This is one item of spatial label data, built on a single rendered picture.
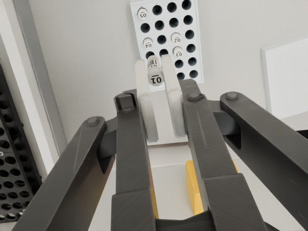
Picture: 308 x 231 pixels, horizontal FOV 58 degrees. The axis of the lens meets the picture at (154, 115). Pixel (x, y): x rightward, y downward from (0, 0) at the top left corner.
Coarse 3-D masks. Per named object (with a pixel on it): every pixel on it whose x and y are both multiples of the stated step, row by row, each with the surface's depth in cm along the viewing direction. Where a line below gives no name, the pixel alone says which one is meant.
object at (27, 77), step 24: (0, 0) 25; (24, 0) 29; (0, 24) 26; (24, 24) 28; (0, 48) 32; (24, 48) 28; (24, 72) 28; (24, 96) 29; (48, 96) 33; (24, 120) 37; (48, 120) 33; (48, 144) 33; (48, 168) 34; (0, 216) 42
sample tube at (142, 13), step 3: (141, 9) 34; (144, 9) 34; (138, 12) 34; (141, 12) 34; (144, 12) 34; (147, 12) 34; (138, 15) 34; (141, 15) 34; (144, 15) 34; (147, 15) 34; (141, 18) 34; (144, 18) 34
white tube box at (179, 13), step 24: (144, 0) 35; (168, 0) 35; (192, 0) 35; (144, 24) 39; (168, 24) 36; (192, 24) 37; (144, 48) 38; (168, 48) 38; (192, 48) 40; (192, 72) 42
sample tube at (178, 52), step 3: (174, 48) 38; (177, 48) 37; (180, 48) 37; (174, 51) 37; (177, 51) 37; (180, 51) 37; (174, 54) 37; (177, 54) 37; (180, 54) 37; (177, 57) 37; (180, 57) 37
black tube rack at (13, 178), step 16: (0, 80) 31; (0, 96) 32; (0, 112) 30; (16, 112) 34; (0, 128) 34; (16, 128) 34; (0, 144) 32; (16, 144) 35; (0, 160) 36; (16, 160) 32; (32, 160) 37; (0, 176) 33; (16, 176) 34; (32, 176) 38; (0, 192) 35; (16, 192) 35; (32, 192) 36; (0, 208) 36; (16, 208) 36
